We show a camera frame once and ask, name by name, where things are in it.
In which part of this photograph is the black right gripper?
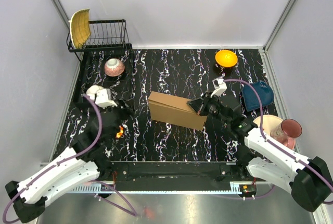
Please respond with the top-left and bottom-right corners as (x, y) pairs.
(187, 92), (229, 126)

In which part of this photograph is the brown cardboard box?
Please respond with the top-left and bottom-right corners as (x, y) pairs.
(148, 92), (207, 131)

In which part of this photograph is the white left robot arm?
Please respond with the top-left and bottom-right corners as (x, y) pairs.
(5, 99), (133, 223)

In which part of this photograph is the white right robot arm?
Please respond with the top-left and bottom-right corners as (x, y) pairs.
(187, 92), (332, 212)

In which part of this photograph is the left controller box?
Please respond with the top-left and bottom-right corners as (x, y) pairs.
(101, 183), (114, 192)

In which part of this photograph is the controller box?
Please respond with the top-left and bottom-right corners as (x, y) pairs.
(101, 183), (114, 192)
(240, 184), (257, 195)

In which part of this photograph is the right controller box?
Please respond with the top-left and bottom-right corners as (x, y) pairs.
(240, 184), (257, 195)

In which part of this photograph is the yellow red flower toy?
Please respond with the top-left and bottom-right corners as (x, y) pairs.
(116, 126), (124, 139)

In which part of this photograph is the black marble pattern mat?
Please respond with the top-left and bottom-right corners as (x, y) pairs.
(53, 48), (299, 163)

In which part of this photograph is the white flower-shaped bowl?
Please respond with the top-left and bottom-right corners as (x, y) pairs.
(86, 85), (104, 101)

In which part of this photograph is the red patterned bowl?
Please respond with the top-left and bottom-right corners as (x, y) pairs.
(104, 58), (125, 77)

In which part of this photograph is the dark blue bowl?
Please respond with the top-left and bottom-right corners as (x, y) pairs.
(242, 81), (274, 111)

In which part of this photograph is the orange bowl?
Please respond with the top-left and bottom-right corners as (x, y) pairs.
(215, 49), (238, 68)

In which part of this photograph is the cream floral plate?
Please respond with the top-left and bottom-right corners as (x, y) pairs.
(253, 115), (283, 136)

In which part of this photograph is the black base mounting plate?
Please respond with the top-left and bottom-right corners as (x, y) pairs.
(98, 161), (254, 193)

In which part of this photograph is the yellow woven plate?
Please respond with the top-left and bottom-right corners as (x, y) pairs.
(69, 9), (91, 49)

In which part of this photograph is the pink glass cup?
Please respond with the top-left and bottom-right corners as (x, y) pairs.
(271, 119), (302, 144)

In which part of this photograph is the pink plate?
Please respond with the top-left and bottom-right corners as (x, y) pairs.
(283, 136), (296, 150)

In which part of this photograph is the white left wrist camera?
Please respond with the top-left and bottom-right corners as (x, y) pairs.
(95, 89), (117, 109)

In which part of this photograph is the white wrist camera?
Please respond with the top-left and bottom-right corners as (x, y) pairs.
(95, 89), (117, 109)
(211, 78), (227, 97)

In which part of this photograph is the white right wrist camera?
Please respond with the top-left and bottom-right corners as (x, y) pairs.
(211, 78), (227, 97)

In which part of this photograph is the black wire dish rack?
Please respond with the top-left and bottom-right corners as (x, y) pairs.
(67, 19), (134, 109)

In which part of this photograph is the aluminium frame rail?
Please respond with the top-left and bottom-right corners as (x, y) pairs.
(35, 163), (319, 184)

